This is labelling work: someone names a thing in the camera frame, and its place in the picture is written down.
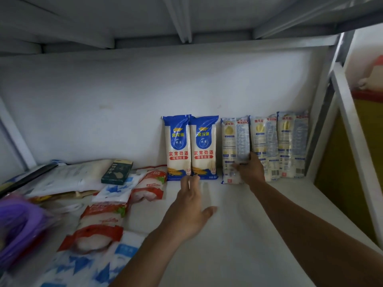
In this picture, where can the person's left hand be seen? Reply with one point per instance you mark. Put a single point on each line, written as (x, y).
(185, 215)

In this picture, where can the person's right hand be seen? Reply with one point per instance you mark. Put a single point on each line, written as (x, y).
(253, 173)

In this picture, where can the person's left thumb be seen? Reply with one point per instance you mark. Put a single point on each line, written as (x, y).
(210, 213)

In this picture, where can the person's right thumb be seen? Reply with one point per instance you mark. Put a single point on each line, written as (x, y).
(241, 166)

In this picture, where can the white clear noodle packet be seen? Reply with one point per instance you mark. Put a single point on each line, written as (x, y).
(291, 140)
(235, 137)
(264, 137)

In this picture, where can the person's right forearm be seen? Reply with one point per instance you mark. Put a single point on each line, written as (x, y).
(299, 224)

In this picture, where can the person's left forearm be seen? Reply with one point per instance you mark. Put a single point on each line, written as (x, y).
(143, 263)

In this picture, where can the blue noodle packet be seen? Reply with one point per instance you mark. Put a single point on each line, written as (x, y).
(177, 146)
(203, 146)

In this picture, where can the red white food packet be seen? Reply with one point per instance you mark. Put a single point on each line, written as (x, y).
(89, 239)
(103, 215)
(149, 185)

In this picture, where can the white blue patterned packet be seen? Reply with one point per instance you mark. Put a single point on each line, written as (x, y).
(89, 269)
(115, 191)

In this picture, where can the dark green small box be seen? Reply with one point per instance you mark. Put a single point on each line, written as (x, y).
(117, 172)

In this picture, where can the yellow board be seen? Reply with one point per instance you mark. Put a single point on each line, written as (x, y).
(344, 164)

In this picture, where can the large white bag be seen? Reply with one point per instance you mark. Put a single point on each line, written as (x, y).
(71, 176)

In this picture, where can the white metal shelf rack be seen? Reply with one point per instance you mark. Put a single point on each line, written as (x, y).
(179, 20)

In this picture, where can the pink plush toy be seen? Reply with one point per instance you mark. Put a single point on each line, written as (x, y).
(374, 74)

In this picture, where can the black flat packet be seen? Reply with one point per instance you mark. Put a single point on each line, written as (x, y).
(27, 176)

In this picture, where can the purple plastic bag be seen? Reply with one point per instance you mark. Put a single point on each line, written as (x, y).
(21, 224)

